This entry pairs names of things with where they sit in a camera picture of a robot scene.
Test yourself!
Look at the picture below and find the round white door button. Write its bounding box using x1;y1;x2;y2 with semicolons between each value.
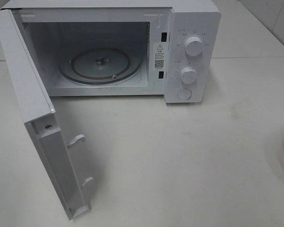
177;88;192;100

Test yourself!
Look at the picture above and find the white timer knob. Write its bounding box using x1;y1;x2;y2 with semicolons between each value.
180;67;197;84

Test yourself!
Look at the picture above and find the white microwave oven body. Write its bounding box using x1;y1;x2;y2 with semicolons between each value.
0;0;221;103

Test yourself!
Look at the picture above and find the upper white power knob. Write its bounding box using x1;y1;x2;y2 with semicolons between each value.
184;35;204;57

